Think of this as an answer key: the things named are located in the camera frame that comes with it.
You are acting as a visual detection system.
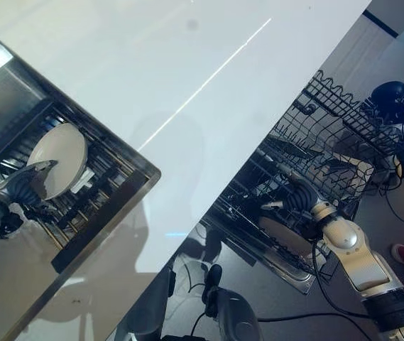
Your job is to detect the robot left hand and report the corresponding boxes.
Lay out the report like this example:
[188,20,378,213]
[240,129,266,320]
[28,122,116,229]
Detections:
[0,159,60,215]

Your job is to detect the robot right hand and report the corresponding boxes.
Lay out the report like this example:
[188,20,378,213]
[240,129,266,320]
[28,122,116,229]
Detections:
[260,163,319,224]

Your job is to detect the white round plate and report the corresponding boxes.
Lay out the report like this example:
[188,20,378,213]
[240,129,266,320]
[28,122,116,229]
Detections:
[26,122,89,200]

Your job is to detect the dishwasher rack with tines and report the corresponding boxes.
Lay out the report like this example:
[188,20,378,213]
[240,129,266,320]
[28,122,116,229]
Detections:
[201,141,336,285]

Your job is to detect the beige plate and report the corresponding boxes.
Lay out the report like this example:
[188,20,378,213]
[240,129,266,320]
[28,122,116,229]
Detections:
[257,212,317,245]

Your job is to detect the black sink dish rack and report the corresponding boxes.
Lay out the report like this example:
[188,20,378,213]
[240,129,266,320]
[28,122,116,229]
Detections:
[0,99,153,251]

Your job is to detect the stainless steel sink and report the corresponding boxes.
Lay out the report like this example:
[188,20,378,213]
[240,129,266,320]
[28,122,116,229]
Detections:
[0,34,162,275]

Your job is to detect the black round dome object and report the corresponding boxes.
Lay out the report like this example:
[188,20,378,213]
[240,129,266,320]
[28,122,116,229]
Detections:
[371,80,404,107]

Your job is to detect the black trim strip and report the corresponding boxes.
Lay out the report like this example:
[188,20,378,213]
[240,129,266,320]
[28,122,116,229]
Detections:
[361,9,400,38]

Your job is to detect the black wire dishwasher rack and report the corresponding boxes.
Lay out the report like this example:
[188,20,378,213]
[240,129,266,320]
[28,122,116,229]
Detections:
[263,70,404,217]

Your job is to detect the thin black cable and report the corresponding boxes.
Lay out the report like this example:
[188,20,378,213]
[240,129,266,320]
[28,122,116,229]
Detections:
[375,170,404,235]

